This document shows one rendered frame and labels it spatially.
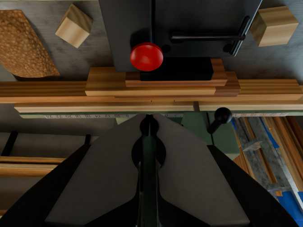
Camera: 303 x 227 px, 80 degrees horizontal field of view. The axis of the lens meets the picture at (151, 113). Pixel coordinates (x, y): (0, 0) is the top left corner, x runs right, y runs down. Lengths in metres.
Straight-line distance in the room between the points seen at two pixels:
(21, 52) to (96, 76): 0.11
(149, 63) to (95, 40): 0.17
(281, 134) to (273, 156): 0.64
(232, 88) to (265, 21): 0.12
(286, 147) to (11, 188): 2.93
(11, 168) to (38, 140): 0.69
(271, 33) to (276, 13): 0.03
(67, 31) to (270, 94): 0.36
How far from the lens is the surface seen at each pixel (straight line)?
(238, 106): 0.40
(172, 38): 0.18
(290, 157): 1.73
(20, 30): 0.34
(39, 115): 0.44
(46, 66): 0.37
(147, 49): 0.16
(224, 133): 0.28
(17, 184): 2.91
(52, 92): 0.40
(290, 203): 1.14
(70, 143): 2.87
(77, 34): 0.28
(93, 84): 0.33
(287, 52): 0.40
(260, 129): 1.21
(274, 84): 0.43
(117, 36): 0.18
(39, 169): 2.36
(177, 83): 0.31
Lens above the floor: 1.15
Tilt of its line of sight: 32 degrees down
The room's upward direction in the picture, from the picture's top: 179 degrees clockwise
